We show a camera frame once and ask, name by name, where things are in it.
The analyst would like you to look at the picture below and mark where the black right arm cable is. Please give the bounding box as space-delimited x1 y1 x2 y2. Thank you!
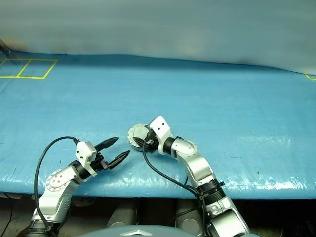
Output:
142 145 207 206

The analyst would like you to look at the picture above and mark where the grey-blue robot torso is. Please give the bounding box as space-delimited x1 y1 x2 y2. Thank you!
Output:
91 225 260 237

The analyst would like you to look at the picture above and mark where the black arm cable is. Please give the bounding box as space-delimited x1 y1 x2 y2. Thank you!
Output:
34 136 80 229
142 145 207 206

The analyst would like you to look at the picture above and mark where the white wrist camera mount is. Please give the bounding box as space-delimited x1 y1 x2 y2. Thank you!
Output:
75 141 98 177
149 115 172 155

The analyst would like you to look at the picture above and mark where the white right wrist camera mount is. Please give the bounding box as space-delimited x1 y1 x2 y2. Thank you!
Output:
149 115 172 155

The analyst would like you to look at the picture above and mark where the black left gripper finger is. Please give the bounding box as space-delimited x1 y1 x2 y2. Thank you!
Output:
107 149 131 170
94 137 120 151

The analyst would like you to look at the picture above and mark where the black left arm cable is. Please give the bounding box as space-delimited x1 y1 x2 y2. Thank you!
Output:
34 136 80 229

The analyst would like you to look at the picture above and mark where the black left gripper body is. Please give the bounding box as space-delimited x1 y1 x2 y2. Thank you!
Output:
91 151 110 173

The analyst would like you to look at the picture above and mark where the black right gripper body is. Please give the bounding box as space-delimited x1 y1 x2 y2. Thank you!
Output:
143 130 160 153

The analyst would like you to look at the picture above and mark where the grey round motor lid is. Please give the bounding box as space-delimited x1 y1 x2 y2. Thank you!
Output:
127 123 153 143

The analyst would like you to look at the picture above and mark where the blue plastic table cover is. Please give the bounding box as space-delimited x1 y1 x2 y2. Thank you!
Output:
0 50 316 199

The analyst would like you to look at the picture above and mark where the grey rounded robot leg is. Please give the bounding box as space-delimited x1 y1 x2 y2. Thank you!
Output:
174 200 206 236
107 204 137 228

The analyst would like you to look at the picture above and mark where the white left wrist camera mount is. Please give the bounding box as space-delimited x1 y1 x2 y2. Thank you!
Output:
75 141 98 177

